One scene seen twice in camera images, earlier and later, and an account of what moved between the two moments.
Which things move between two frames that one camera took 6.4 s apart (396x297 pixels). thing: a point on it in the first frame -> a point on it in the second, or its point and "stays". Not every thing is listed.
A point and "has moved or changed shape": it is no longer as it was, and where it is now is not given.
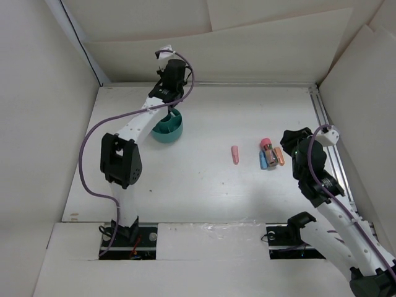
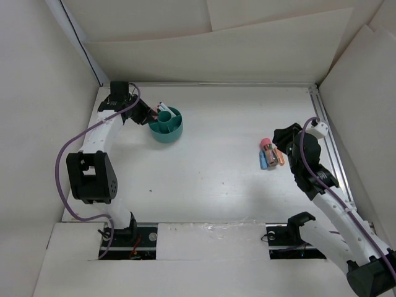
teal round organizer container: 170,129 stays
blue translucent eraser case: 263,161 stays
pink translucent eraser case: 235,154 has moved or changed shape
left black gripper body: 161,72 -> 132,98
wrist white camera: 329,138 -> 319,130
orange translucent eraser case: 279,156 stays
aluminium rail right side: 329,142 stays
